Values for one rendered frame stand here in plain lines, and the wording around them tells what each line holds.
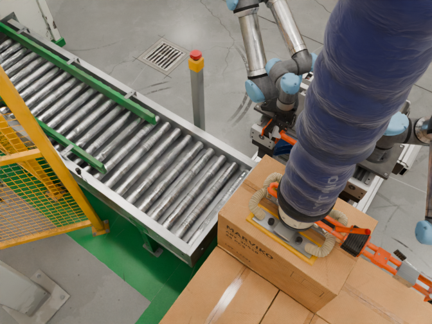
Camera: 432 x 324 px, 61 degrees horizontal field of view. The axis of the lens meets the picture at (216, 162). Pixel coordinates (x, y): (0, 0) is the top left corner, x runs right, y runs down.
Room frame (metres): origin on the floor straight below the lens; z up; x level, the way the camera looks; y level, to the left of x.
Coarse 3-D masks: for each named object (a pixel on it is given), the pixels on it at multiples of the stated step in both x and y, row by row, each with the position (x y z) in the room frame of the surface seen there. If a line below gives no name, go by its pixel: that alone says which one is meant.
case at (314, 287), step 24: (264, 168) 0.93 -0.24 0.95; (240, 192) 0.80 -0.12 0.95; (240, 216) 0.68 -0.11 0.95; (360, 216) 0.68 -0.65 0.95; (240, 240) 0.61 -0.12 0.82; (264, 240) 0.56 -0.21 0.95; (336, 240) 0.57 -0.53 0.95; (264, 264) 0.53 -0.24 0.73; (288, 264) 0.47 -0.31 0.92; (336, 264) 0.46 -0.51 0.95; (288, 288) 0.44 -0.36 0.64; (312, 288) 0.39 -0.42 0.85; (336, 288) 0.37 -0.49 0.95
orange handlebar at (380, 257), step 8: (288, 136) 1.02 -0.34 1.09; (272, 184) 0.76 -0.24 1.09; (272, 192) 0.73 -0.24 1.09; (328, 216) 0.62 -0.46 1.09; (320, 224) 0.58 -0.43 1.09; (336, 224) 0.58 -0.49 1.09; (328, 232) 0.56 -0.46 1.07; (336, 232) 0.55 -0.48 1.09; (376, 248) 0.49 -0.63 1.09; (368, 256) 0.45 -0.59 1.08; (376, 256) 0.45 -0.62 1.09; (384, 256) 0.45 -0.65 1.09; (392, 256) 0.45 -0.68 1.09; (376, 264) 0.43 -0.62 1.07; (384, 264) 0.42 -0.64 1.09; (392, 272) 0.40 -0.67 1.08; (424, 280) 0.37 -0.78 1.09; (416, 288) 0.34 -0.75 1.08; (424, 288) 0.34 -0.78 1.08
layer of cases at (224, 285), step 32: (224, 256) 0.62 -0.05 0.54; (192, 288) 0.46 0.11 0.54; (224, 288) 0.46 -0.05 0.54; (256, 288) 0.46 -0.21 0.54; (352, 288) 0.46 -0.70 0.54; (384, 288) 0.47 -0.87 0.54; (192, 320) 0.30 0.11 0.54; (224, 320) 0.31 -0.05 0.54; (256, 320) 0.31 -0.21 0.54; (288, 320) 0.31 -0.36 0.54; (320, 320) 0.31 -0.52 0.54; (352, 320) 0.31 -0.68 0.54; (384, 320) 0.31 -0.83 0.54; (416, 320) 0.31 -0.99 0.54
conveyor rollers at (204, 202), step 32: (0, 64) 2.05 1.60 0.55; (32, 64) 2.05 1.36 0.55; (32, 96) 1.74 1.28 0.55; (64, 96) 1.74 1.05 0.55; (96, 96) 1.74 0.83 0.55; (64, 128) 1.47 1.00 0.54; (96, 128) 1.47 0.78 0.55; (128, 128) 1.47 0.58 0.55; (160, 128) 1.47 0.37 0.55; (128, 160) 1.22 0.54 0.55; (224, 160) 1.24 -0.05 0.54; (160, 192) 1.01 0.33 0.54; (192, 192) 1.00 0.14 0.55
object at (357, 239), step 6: (348, 234) 0.54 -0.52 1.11; (354, 234) 0.54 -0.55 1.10; (360, 234) 0.54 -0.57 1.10; (342, 240) 0.51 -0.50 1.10; (348, 240) 0.51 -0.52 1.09; (354, 240) 0.51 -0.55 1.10; (360, 240) 0.51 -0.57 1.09; (366, 240) 0.51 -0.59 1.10; (342, 246) 0.50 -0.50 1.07; (348, 246) 0.49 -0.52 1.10; (354, 246) 0.49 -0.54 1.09; (360, 246) 0.49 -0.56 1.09; (348, 252) 0.48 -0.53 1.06; (354, 252) 0.47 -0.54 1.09; (360, 252) 0.47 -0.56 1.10
